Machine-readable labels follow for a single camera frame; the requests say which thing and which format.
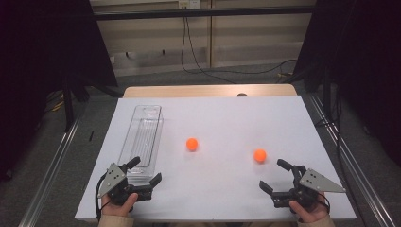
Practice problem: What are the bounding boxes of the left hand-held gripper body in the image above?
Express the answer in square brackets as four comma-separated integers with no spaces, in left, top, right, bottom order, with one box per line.
[97,163,154,206]

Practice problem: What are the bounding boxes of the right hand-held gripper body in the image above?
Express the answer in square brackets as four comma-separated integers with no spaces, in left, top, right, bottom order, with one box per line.
[270,164,347,210]

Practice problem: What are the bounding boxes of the clear plastic container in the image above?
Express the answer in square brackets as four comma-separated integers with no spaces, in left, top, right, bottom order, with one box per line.
[117,104,165,185]

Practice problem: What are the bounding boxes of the orange ball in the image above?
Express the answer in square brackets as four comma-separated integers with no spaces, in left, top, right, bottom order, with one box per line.
[253,148,268,164]
[185,137,200,152]

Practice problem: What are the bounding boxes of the person's right hand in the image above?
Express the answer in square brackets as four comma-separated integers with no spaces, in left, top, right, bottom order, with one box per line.
[288,192,331,223]

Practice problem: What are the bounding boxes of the person's left hand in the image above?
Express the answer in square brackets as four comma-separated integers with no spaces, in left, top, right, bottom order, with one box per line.
[101,192,139,218]

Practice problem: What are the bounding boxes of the wooden table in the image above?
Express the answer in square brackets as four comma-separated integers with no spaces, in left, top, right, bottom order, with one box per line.
[122,83,298,99]

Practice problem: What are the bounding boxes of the black curtain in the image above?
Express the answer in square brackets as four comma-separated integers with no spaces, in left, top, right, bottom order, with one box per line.
[0,0,119,183]
[292,0,401,166]

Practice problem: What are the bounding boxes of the black horizontal bar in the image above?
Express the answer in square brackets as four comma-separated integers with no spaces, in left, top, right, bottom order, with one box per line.
[92,5,317,22]

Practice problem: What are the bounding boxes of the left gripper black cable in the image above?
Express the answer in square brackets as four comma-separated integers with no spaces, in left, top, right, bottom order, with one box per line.
[95,172,111,222]

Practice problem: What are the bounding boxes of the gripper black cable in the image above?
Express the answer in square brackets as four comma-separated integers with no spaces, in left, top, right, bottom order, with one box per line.
[95,172,111,222]
[317,192,332,213]

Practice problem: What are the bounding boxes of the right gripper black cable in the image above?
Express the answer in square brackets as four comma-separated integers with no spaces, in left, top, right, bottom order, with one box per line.
[317,192,332,213]

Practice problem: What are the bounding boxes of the metal floor rail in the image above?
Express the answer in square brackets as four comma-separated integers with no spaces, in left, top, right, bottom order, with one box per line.
[306,94,395,227]
[18,105,87,227]

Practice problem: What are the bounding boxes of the black stand post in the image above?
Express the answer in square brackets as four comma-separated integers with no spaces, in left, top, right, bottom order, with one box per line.
[61,74,76,132]
[322,62,336,125]

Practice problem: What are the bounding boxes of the yellow cable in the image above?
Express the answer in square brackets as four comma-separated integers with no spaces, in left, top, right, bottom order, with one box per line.
[50,99,65,114]

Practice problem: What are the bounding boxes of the long black floor cable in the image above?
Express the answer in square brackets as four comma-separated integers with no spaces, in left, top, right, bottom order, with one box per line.
[184,16,298,76]

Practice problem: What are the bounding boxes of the black hanging cable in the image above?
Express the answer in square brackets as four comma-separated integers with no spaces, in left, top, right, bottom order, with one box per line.
[180,16,238,85]

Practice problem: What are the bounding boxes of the white wall outlet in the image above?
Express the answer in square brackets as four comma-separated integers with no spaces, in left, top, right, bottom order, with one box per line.
[178,0,202,10]

